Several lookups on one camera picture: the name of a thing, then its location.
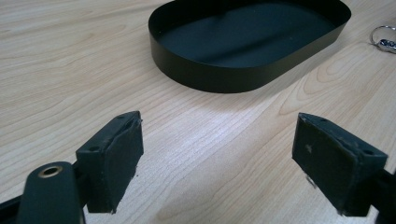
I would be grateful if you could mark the silver keyring with key fob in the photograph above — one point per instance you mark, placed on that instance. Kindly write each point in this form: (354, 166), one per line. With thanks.
(383, 37)

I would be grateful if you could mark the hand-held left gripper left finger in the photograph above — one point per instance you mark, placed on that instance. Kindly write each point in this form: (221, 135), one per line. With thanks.
(112, 161)

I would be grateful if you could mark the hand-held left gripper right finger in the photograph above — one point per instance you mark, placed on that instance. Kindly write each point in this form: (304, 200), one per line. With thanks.
(336, 168)

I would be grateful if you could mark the black oval metal tray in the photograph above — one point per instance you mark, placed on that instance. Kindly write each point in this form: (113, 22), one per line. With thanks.
(249, 40)

